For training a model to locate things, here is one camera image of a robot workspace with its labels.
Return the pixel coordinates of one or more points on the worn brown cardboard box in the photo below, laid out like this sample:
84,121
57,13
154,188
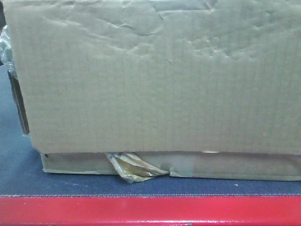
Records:
201,88

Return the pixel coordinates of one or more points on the red metal shelf edge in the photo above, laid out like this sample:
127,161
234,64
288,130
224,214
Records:
151,211

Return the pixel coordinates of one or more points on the crumpled clear plastic bag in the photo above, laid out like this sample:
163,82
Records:
6,55

